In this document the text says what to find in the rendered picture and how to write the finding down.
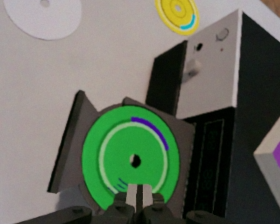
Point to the green-labelled cd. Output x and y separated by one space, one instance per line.
110 143

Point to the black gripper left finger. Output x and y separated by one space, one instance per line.
117 213

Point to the white disc with centre hole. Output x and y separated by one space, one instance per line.
57 21

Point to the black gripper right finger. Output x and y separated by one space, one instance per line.
152 211

